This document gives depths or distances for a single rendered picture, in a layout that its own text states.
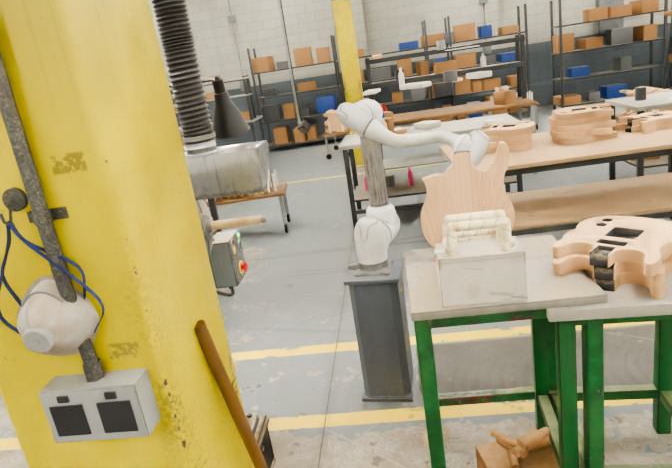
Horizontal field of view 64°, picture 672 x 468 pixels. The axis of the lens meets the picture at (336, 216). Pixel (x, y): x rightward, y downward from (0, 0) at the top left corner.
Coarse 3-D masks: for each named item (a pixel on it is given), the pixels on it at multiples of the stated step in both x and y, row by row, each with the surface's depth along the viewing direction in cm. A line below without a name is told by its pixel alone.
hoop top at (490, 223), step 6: (456, 222) 170; (462, 222) 169; (468, 222) 168; (474, 222) 168; (480, 222) 168; (486, 222) 167; (492, 222) 167; (498, 222) 167; (504, 222) 166; (450, 228) 169; (456, 228) 169; (462, 228) 168; (468, 228) 168; (474, 228) 168; (480, 228) 168; (486, 228) 168
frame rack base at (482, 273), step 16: (480, 240) 182; (496, 240) 180; (448, 256) 173; (464, 256) 171; (480, 256) 169; (496, 256) 169; (512, 256) 168; (448, 272) 172; (464, 272) 172; (480, 272) 171; (496, 272) 170; (512, 272) 170; (448, 288) 174; (464, 288) 173; (480, 288) 173; (496, 288) 172; (512, 288) 171; (448, 304) 176; (464, 304) 175; (480, 304) 174
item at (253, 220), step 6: (252, 216) 192; (258, 216) 192; (216, 222) 193; (222, 222) 193; (228, 222) 192; (234, 222) 192; (240, 222) 192; (246, 222) 192; (252, 222) 192; (258, 222) 191; (216, 228) 194; (222, 228) 194
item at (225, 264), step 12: (216, 240) 221; (228, 240) 219; (216, 252) 219; (228, 252) 218; (240, 252) 230; (216, 264) 220; (228, 264) 220; (240, 264) 228; (216, 276) 222; (228, 276) 221; (240, 276) 226
